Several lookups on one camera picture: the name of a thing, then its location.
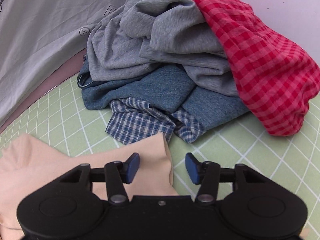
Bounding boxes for grey knit garment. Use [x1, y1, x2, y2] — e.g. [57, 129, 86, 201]
[86, 0, 239, 97]

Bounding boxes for grey carrot print sheet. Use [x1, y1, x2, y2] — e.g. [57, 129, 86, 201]
[0, 0, 150, 124]

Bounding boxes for red checked garment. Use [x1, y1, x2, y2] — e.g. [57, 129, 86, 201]
[144, 0, 320, 137]

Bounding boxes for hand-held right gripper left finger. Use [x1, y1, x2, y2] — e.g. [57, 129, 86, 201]
[59, 152, 140, 206]

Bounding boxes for green grid mat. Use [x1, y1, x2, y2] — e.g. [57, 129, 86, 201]
[0, 75, 320, 230]

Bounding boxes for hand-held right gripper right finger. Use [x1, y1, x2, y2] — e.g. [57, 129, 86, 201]
[184, 152, 263, 206]

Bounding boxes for blue denim jeans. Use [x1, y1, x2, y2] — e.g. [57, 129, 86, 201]
[77, 54, 250, 130]

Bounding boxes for blue plaid shirt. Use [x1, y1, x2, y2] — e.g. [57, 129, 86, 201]
[105, 97, 204, 145]

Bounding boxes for beige pants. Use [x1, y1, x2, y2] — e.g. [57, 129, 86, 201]
[0, 132, 179, 240]

